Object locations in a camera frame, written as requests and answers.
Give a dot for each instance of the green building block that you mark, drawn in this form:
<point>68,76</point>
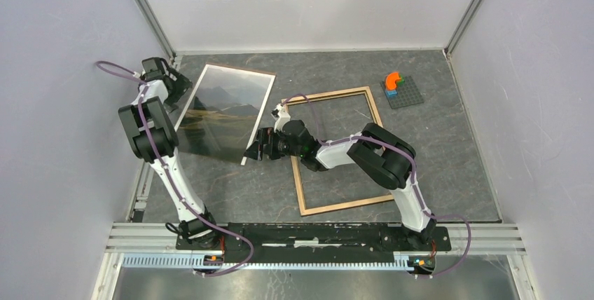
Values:
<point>399,80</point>

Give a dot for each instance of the blue building block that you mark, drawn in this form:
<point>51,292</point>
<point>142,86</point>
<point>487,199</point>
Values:
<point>391,94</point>

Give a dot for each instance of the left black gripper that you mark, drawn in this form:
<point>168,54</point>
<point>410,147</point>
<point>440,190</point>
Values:
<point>181,84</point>

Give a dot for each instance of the grey building block baseplate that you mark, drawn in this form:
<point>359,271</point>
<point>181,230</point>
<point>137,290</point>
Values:
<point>406,94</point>

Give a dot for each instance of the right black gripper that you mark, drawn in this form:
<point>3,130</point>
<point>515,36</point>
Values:
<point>266,137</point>

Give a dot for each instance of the landscape photo print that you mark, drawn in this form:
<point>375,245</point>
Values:
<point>223,113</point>

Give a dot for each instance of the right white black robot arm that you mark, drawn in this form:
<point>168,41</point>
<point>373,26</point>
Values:
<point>386,159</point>

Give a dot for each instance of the aluminium rail frame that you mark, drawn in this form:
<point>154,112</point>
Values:
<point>496,239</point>

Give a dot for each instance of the wooden picture frame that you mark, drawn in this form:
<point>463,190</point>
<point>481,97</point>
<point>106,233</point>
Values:
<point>334,154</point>

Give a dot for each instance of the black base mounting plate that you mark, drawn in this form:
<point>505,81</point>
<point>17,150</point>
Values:
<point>318,243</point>

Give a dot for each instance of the white slotted cable duct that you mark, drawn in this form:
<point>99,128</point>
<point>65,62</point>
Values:
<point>205,262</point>

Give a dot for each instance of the orange arch block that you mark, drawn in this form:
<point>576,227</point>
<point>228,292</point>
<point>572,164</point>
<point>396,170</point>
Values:
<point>390,81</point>

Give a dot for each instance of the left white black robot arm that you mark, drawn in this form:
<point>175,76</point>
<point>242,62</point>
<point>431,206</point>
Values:
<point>154,140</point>

